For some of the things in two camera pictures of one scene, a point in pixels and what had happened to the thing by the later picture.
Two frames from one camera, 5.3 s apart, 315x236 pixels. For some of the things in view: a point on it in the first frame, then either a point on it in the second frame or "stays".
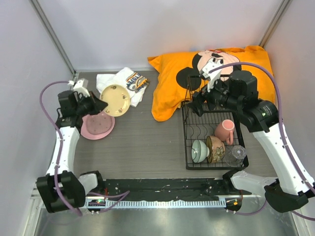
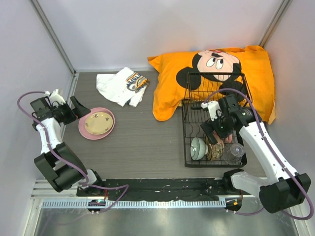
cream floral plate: [117, 99] to [99, 123]
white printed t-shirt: [134, 83] stays
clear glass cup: [235, 156] stays
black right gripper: [196, 103] to [208, 128]
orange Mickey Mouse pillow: [174, 77] stays
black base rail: [171, 189] stays
